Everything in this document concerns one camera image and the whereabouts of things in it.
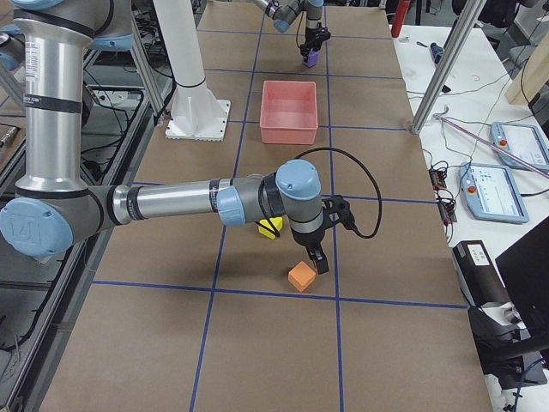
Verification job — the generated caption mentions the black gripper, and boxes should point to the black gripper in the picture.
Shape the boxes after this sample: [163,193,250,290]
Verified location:
[299,21,331,57]
[306,195,358,275]

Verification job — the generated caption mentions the purple foam block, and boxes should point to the purple foam block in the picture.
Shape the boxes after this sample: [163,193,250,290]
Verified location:
[303,50,319,68]

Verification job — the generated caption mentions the orange foam block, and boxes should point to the orange foam block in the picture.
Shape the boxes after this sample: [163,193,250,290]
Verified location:
[287,261,317,292]

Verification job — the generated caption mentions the yellow foam block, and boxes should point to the yellow foam block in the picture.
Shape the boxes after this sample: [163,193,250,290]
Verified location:
[257,217,283,239]

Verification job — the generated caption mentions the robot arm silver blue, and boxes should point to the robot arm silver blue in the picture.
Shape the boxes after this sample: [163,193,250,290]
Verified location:
[1,1,356,274]
[253,0,331,67]

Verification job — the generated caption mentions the pink plastic bin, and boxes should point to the pink plastic bin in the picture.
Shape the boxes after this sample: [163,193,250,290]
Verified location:
[259,81,318,145]

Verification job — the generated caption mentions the red fire extinguisher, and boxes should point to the red fire extinguisher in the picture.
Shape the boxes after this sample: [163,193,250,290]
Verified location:
[391,0,410,39]

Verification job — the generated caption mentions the small circuit board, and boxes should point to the small circuit board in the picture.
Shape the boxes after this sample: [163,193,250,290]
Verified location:
[429,167,448,191]

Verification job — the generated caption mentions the black cardboard box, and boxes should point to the black cardboard box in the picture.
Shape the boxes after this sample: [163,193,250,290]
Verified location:
[452,240,510,307]

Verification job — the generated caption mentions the near teach pendant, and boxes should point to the near teach pendant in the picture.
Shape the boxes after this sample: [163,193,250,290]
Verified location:
[459,162,529,224]

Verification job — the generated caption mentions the teach pendant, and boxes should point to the teach pendant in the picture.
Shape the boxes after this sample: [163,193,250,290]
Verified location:
[490,122,548,172]
[459,162,529,224]

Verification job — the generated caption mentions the black monitor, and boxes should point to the black monitor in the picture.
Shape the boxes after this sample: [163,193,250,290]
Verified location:
[496,218,548,336]

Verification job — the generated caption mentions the pink metal rod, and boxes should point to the pink metal rod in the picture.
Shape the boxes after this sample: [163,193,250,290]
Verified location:
[433,113,548,177]

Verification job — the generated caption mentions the far teach pendant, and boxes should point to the far teach pendant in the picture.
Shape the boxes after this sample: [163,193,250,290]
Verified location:
[490,122,548,172]

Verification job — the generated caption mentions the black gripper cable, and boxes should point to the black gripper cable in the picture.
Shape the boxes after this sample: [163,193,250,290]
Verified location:
[296,147,383,239]

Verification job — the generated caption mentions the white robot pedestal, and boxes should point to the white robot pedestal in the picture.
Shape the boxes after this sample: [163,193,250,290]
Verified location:
[154,0,231,142]

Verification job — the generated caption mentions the aluminium frame post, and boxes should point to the aluminium frame post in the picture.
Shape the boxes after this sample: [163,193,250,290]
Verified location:
[410,0,486,135]

